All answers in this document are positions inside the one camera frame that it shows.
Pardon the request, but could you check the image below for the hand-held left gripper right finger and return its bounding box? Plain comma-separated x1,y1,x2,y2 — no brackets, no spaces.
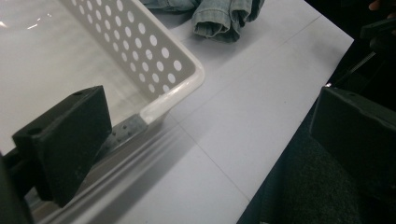
309,86,396,204

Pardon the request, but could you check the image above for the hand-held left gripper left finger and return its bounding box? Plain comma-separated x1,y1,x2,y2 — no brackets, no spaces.
11,85,113,208

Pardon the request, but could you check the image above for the white perforated plastic basket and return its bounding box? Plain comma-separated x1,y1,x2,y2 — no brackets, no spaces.
0,0,205,224

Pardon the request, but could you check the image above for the blue denim garment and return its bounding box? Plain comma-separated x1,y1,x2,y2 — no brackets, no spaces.
139,0,265,44

